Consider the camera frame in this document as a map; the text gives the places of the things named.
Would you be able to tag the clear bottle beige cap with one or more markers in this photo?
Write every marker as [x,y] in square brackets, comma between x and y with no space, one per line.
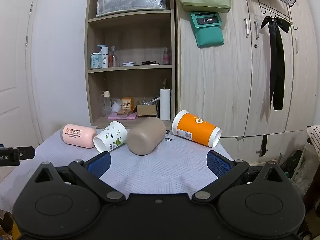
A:
[107,105]

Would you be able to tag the orange flower print box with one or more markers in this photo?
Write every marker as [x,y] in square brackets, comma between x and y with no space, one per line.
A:
[128,103]

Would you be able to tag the white flat tin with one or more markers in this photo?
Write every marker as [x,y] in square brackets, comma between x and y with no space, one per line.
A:
[129,64]

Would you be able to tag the dark green bag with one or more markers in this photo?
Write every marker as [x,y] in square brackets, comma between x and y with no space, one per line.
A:
[292,163]

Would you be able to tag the clear orange bottle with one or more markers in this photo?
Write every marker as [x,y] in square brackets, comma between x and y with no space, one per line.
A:
[113,58]

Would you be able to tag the white door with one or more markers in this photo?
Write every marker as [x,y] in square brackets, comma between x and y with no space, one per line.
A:
[13,67]

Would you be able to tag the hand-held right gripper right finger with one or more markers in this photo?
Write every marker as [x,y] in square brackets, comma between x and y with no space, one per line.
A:
[218,164]

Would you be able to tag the blue white jar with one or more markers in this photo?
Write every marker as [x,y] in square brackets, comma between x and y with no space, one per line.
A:
[95,61]

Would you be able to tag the brown cardboard box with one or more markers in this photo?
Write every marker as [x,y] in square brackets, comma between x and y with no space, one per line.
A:
[147,110]

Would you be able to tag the black flat case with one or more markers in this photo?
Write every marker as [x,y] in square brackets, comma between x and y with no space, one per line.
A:
[150,63]

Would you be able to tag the white pump bottle blue top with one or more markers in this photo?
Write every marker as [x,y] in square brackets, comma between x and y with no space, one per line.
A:
[104,58]

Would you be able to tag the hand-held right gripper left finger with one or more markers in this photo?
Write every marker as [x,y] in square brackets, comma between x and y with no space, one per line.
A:
[99,164]

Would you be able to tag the orange paper cup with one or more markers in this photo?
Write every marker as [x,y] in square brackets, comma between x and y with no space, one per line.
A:
[195,128]

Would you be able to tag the pink notepad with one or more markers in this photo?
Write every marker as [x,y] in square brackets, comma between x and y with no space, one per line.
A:
[122,116]

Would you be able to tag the white leaf print cup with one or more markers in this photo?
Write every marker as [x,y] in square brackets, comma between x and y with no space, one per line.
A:
[111,136]

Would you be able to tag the pink liquid bottle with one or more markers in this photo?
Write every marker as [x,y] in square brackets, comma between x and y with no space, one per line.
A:
[166,58]

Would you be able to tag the taupe cup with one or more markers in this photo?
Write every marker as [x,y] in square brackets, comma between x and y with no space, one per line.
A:
[145,136]

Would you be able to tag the wooden wardrobe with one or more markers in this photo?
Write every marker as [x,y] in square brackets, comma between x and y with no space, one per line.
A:
[225,80]

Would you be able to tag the wooden shelf unit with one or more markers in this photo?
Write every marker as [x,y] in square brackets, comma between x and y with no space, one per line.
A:
[130,37]

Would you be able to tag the teal pouch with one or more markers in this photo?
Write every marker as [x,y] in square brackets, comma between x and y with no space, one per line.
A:
[208,33]

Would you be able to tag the small brown flat box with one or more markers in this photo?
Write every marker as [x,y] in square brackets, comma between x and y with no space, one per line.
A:
[124,112]

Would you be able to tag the pink cup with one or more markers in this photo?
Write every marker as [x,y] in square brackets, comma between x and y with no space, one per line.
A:
[78,135]

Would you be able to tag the tall white pump bottle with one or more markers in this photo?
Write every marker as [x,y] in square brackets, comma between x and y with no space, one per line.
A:
[165,105]

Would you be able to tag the white basket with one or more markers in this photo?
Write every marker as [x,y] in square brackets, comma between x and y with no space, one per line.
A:
[314,140]

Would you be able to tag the black ribbon bow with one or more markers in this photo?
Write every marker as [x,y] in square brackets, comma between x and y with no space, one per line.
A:
[277,62]

